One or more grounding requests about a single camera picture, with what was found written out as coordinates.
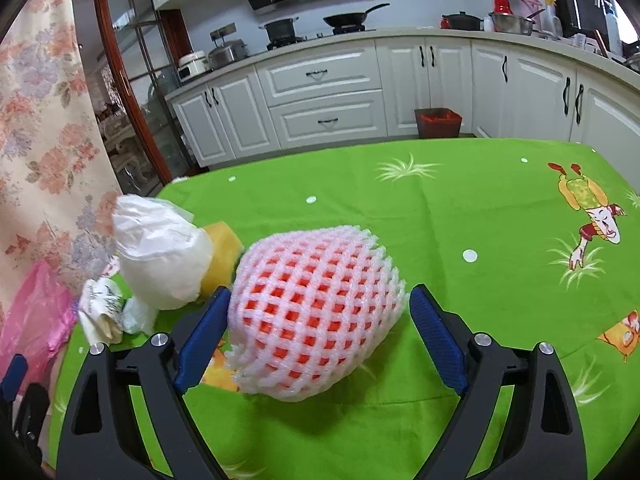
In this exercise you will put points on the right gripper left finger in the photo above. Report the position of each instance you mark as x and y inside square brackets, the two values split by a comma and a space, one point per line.
[196, 337]

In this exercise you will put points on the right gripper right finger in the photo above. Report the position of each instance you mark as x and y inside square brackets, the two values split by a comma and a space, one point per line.
[432, 324]

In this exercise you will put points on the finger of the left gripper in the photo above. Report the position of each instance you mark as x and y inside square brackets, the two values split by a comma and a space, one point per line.
[12, 380]
[30, 419]

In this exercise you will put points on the white plastic bag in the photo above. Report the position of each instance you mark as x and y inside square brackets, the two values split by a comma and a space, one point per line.
[162, 257]

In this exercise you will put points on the paper cup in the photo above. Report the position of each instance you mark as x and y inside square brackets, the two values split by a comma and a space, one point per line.
[100, 311]

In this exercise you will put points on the yellow sponge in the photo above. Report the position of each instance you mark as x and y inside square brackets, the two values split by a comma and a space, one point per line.
[228, 250]

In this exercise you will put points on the round pink foam net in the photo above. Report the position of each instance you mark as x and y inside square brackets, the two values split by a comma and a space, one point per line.
[309, 307]

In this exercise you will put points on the pink bag trash bin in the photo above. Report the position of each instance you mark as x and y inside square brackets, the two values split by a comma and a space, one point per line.
[38, 325]

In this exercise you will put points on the green cartoon tablecloth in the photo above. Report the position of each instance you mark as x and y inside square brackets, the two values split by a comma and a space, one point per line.
[530, 240]

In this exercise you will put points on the floral curtain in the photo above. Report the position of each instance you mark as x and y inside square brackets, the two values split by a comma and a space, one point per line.
[58, 188]

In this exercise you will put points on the small red floor bin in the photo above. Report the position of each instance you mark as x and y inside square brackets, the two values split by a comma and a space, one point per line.
[437, 123]

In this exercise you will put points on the white lower cabinets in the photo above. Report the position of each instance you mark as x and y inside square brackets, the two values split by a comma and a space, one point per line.
[368, 86]

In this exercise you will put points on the white rice cooker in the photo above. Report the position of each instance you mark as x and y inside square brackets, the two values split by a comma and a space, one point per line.
[192, 65]

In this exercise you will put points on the steel pressure cooker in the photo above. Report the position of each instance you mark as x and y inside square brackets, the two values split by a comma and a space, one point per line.
[228, 53]

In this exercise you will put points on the wooden glass door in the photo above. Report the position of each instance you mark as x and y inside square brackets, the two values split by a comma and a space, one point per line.
[129, 52]

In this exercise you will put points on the black stock pot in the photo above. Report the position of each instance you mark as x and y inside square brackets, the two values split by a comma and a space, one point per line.
[281, 33]

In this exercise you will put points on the black casserole pot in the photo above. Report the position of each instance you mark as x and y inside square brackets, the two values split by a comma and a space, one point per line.
[462, 21]

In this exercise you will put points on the steel bowl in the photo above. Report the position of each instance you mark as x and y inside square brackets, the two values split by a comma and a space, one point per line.
[512, 24]

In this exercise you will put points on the black frying pan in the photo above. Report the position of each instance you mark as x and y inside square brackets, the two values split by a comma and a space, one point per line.
[345, 23]

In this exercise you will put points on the chrome sink faucet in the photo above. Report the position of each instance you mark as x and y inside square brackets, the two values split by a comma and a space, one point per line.
[614, 41]

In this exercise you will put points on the pink thermos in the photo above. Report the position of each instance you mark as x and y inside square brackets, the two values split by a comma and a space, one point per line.
[531, 8]

